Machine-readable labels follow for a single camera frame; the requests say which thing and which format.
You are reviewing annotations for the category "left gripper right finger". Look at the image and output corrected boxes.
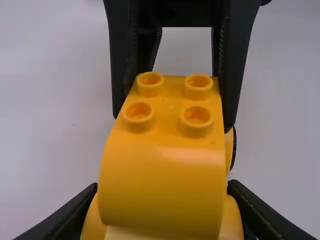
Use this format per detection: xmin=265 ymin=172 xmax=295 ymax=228
xmin=227 ymin=179 xmax=314 ymax=240

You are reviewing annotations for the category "yellow toy car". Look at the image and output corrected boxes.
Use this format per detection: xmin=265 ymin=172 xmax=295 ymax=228
xmin=81 ymin=126 xmax=245 ymax=240

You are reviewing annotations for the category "yellow toy brick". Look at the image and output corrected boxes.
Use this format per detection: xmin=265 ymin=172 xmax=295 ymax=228
xmin=98 ymin=72 xmax=230 ymax=227

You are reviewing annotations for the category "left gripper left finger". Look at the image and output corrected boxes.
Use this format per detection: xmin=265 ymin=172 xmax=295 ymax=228
xmin=14 ymin=182 xmax=99 ymax=240

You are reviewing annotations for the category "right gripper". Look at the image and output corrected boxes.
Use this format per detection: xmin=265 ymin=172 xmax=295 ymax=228
xmin=103 ymin=0 xmax=262 ymax=131

